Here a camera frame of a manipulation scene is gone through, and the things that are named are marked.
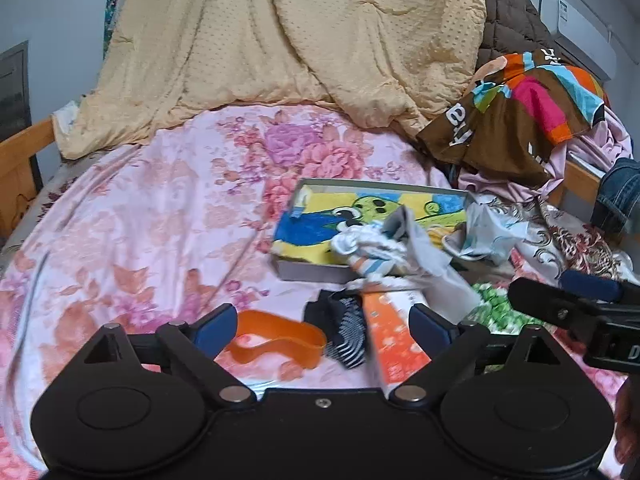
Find brown quilted jacket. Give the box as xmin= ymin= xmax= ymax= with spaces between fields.
xmin=479 ymin=0 xmax=557 ymax=67

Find striped white sock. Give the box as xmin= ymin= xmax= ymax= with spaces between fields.
xmin=331 ymin=224 xmax=417 ymax=277

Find blue jeans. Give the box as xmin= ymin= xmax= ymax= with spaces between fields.
xmin=590 ymin=157 xmax=640 ymax=237

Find black white patterned sock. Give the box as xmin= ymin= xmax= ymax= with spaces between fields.
xmin=302 ymin=290 xmax=369 ymax=372

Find cartoon printed yellow blue cloth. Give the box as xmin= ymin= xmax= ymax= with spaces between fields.
xmin=274 ymin=187 xmax=469 ymax=266

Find grey shallow box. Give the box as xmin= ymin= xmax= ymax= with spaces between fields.
xmin=270 ymin=178 xmax=482 ymax=284

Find teal patterned cloth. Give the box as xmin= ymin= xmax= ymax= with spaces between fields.
xmin=102 ymin=0 xmax=132 ymax=62

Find lilac garment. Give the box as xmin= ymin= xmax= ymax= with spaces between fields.
xmin=457 ymin=105 xmax=637 ymax=207

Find orange band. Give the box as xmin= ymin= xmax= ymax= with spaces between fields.
xmin=220 ymin=310 xmax=327 ymax=370

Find white air conditioner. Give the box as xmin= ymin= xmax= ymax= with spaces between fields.
xmin=537 ymin=0 xmax=619 ymax=82

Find brown multicoloured printed garment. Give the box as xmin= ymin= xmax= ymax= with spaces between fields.
xmin=416 ymin=50 xmax=609 ymax=189

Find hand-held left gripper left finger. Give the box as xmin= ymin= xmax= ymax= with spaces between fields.
xmin=82 ymin=304 xmax=252 ymax=406

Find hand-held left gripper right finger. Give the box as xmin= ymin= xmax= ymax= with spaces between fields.
xmin=390 ymin=304 xmax=559 ymax=405

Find pink floral bedsheet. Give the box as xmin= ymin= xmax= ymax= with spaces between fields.
xmin=0 ymin=102 xmax=640 ymax=480

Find beige dotted quilt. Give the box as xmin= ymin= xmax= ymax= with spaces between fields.
xmin=57 ymin=0 xmax=489 ymax=162

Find orange white carton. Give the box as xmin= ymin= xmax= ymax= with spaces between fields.
xmin=345 ymin=280 xmax=437 ymax=397

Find small white cloth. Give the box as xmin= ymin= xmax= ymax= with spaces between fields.
xmin=52 ymin=100 xmax=82 ymax=137

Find light grey cloth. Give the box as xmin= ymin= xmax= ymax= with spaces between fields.
xmin=382 ymin=205 xmax=482 ymax=322

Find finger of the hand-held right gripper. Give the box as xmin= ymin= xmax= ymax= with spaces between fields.
xmin=506 ymin=276 xmax=602 ymax=332
xmin=559 ymin=269 xmax=640 ymax=307

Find glass jar of green paper stars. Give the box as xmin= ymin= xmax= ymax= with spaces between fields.
xmin=459 ymin=280 xmax=542 ymax=334

